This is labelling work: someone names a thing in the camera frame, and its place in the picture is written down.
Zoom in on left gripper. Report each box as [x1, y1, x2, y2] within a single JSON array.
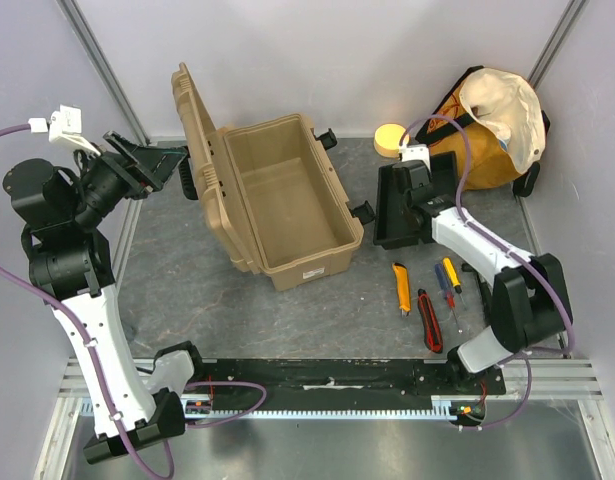
[[68, 129, 186, 227]]

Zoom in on black tool box tray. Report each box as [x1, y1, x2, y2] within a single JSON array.
[[373, 152, 459, 250]]

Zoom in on yellow and black screwdriver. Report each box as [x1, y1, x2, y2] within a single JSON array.
[[442, 257, 465, 304]]

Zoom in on blue and red screwdriver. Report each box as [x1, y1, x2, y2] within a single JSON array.
[[434, 263, 463, 333]]

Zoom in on black rubber mallet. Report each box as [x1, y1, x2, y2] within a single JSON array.
[[461, 263, 492, 326]]

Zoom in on tan plastic tool box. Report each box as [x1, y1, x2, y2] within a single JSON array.
[[171, 64, 372, 291]]

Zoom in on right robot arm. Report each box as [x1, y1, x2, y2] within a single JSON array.
[[391, 160, 573, 394]]

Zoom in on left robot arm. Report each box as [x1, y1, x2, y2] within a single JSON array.
[[3, 131, 207, 464]]

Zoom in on yellow round sponge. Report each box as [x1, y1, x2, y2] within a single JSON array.
[[373, 123, 406, 159]]

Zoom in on yellow utility knife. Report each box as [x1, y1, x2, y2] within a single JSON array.
[[392, 262, 411, 317]]

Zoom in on yellow and cream tote bag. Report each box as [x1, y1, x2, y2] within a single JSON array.
[[413, 66, 550, 197]]

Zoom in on red and black utility knife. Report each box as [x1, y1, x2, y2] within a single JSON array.
[[417, 289, 444, 354]]

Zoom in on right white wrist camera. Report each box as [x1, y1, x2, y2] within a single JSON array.
[[399, 144, 430, 164]]

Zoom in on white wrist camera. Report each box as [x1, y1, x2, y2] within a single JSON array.
[[27, 105, 102, 156], [399, 144, 430, 164]]

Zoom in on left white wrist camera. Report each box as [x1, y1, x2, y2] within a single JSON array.
[[27, 105, 102, 156]]

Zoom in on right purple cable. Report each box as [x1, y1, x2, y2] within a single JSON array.
[[399, 114, 576, 432]]

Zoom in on purple cable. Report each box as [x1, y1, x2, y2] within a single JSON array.
[[399, 114, 576, 432], [0, 123, 268, 479]]

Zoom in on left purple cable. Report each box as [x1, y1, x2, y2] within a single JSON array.
[[0, 123, 268, 479]]

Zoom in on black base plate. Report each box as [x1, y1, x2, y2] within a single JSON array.
[[188, 359, 506, 410]]

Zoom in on slotted cable duct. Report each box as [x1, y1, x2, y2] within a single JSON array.
[[79, 397, 488, 418]]

